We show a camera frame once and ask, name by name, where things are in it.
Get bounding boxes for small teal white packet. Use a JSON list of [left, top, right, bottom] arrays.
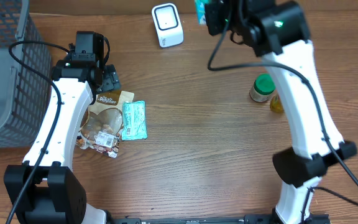
[[194, 0, 209, 25]]

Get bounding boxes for teal white snack packet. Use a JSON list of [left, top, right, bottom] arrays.
[[122, 101, 147, 141]]

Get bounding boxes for brown snack packet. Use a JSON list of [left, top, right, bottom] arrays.
[[75, 90, 134, 158]]

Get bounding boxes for green lid white jar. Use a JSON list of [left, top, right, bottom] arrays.
[[249, 73, 275, 103]]

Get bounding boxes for yellow liquid bottle silver cap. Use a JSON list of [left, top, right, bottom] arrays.
[[270, 95, 284, 113]]

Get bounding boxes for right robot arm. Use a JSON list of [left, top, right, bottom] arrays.
[[204, 1, 357, 223]]

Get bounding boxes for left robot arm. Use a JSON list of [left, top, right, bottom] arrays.
[[4, 31, 120, 223]]

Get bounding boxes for white barcode scanner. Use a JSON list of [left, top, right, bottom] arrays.
[[152, 3, 184, 48]]

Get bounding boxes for grey plastic mesh basket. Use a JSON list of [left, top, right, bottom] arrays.
[[0, 0, 52, 147]]

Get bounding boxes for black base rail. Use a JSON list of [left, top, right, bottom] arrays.
[[104, 213, 331, 224]]

